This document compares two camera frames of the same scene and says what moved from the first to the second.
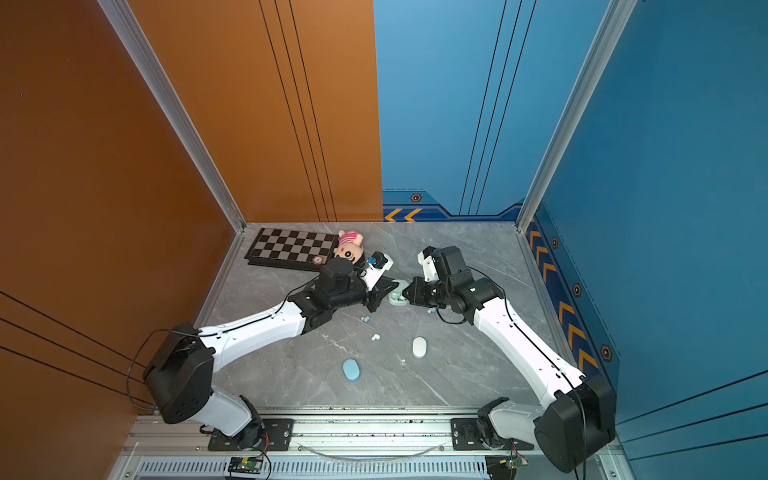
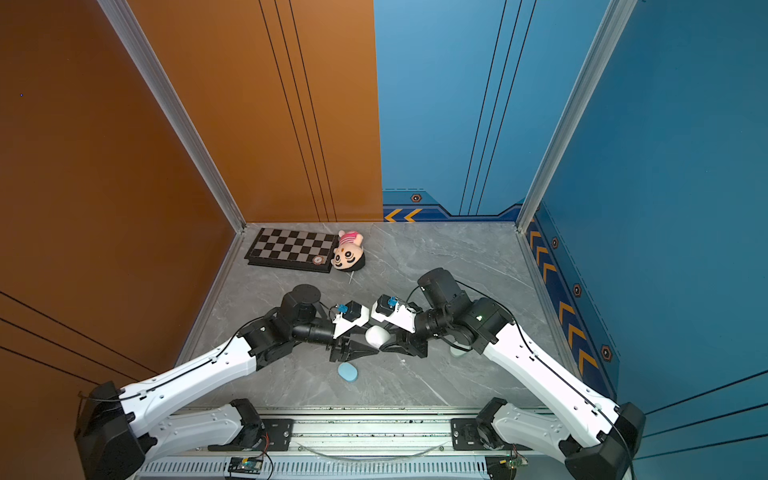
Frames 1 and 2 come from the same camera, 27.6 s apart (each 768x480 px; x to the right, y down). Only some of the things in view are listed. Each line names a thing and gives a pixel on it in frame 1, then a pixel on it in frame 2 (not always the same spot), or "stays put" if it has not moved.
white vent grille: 320,467 stays put
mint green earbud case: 396,298 -> 455,352
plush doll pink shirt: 350,245 stays put
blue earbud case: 351,370 stays put
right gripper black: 417,298 -> 407,343
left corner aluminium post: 120,15 stays put
